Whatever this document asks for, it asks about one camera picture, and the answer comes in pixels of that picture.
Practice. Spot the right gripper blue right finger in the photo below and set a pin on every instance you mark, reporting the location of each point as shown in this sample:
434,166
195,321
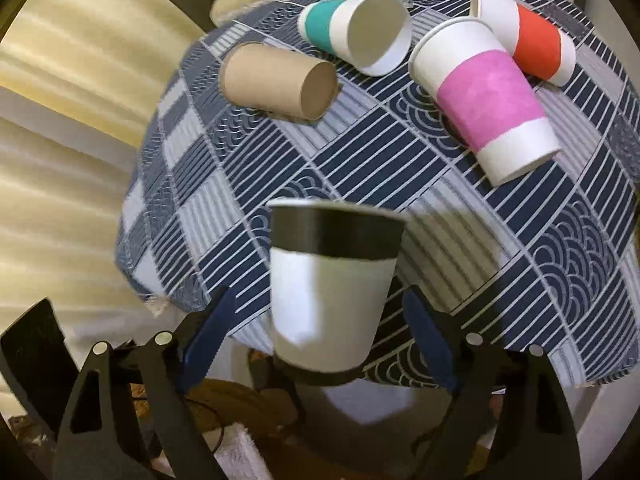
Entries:
535,436

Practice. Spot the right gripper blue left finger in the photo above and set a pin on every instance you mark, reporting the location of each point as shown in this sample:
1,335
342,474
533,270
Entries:
125,395

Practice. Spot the black and white paper cup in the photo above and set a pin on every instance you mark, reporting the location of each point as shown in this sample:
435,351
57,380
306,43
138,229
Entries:
331,267

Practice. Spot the pink and white paper cup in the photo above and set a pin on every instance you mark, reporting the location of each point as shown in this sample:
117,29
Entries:
475,82

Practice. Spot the brown kraft paper cup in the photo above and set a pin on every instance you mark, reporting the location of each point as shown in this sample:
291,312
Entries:
279,81

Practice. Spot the red and white paper cup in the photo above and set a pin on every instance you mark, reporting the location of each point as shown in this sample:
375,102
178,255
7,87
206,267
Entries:
536,45

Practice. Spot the teal and white paper cup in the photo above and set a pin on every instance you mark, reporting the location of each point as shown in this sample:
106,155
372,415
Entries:
374,36

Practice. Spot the blue patterned tablecloth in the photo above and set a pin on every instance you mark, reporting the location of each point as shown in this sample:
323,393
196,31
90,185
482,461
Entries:
549,259

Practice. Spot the cream curtain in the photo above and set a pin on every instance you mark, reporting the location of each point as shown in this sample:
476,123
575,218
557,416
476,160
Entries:
80,80

